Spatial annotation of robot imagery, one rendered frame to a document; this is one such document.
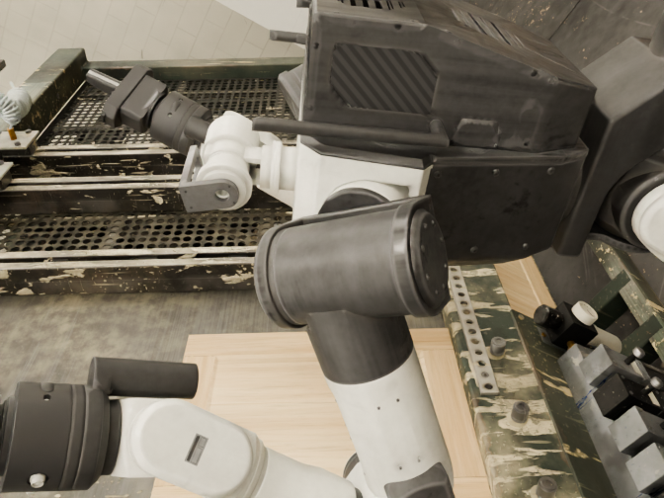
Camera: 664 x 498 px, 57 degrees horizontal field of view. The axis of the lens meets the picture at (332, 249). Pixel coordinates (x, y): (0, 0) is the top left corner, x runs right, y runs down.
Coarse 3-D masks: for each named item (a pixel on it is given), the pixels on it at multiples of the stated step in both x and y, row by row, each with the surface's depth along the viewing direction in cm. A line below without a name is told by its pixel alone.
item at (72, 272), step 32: (0, 256) 127; (32, 256) 126; (64, 256) 126; (96, 256) 126; (128, 256) 127; (160, 256) 127; (192, 256) 127; (224, 256) 127; (0, 288) 126; (32, 288) 126; (64, 288) 126; (96, 288) 126; (128, 288) 127; (160, 288) 127; (192, 288) 127; (224, 288) 127
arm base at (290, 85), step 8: (288, 72) 87; (280, 80) 87; (288, 80) 86; (296, 80) 86; (288, 88) 86; (296, 88) 85; (288, 96) 88; (296, 96) 84; (288, 104) 94; (296, 104) 84; (296, 112) 88; (296, 120) 94
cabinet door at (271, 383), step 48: (192, 336) 114; (240, 336) 114; (288, 336) 114; (432, 336) 113; (240, 384) 105; (288, 384) 105; (432, 384) 104; (288, 432) 97; (336, 432) 97; (480, 480) 89
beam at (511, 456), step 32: (480, 288) 120; (448, 320) 115; (480, 320) 112; (512, 320) 112; (512, 352) 106; (512, 384) 100; (480, 416) 95; (544, 416) 94; (480, 448) 93; (512, 448) 90; (544, 448) 90; (512, 480) 86
